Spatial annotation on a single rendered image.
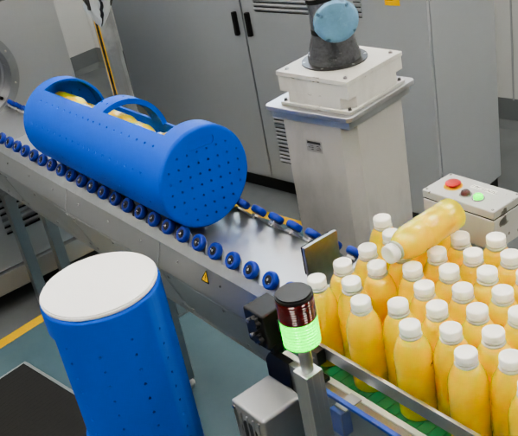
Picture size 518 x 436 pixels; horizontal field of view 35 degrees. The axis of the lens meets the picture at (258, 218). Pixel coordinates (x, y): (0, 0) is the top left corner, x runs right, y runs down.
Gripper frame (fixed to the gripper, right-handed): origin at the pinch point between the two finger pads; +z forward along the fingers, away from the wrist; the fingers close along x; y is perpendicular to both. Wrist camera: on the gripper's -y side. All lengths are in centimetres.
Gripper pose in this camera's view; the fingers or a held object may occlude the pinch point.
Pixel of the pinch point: (102, 22)
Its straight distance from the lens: 223.0
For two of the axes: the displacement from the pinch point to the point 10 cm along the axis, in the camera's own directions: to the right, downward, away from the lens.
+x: -7.7, 3.4, -5.4
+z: 0.6, 8.8, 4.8
